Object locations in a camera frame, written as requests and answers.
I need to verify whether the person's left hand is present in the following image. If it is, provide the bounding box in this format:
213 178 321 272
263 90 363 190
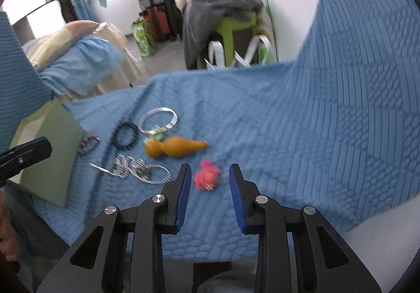
0 196 22 262

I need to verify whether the silver chain necklace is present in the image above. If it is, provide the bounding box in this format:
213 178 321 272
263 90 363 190
112 154 173 185

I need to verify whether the green plastic stool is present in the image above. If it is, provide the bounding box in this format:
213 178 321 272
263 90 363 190
197 12 260 69

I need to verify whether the white green printed board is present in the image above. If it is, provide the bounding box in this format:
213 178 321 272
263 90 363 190
242 0 279 64

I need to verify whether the white table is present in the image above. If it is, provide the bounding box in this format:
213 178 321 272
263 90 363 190
10 1 66 41

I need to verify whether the silver bangle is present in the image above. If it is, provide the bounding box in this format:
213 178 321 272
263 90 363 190
138 107 179 135

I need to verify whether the blue textured blanket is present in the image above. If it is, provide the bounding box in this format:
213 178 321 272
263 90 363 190
0 0 420 262

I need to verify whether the silver hair pin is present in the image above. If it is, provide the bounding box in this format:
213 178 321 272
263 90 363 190
89 163 116 177

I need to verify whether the small green clip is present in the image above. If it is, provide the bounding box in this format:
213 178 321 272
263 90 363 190
148 127 169 142

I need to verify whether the light blue cloth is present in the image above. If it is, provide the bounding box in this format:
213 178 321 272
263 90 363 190
23 35 125 98

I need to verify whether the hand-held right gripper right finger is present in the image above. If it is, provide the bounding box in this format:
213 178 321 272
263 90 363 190
229 163 383 293

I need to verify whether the beige blanket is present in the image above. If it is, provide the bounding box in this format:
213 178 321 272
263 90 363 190
26 20 146 95

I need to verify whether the black bead bracelet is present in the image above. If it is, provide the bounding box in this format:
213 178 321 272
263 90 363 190
111 121 140 150

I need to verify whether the pale green jewelry box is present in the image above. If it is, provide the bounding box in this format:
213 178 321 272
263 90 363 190
7 99 86 208

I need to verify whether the grey clothing pile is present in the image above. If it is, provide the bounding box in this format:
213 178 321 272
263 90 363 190
173 0 264 70

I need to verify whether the green carton box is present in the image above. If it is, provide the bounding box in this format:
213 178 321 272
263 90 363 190
132 17 157 58

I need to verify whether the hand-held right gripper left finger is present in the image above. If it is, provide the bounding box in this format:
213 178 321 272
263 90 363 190
35 163 192 293

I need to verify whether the white handled tote bag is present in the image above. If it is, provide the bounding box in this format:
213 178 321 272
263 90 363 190
204 34 273 70

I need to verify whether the orange gourd ornament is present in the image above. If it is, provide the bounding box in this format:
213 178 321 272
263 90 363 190
144 136 209 159

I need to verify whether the red suitcase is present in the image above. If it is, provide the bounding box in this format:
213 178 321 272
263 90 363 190
144 6 174 43

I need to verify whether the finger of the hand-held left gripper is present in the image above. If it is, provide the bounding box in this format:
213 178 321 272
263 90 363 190
0 136 53 187

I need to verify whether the dark red bead bracelet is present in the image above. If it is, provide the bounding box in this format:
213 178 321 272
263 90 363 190
78 134 101 156

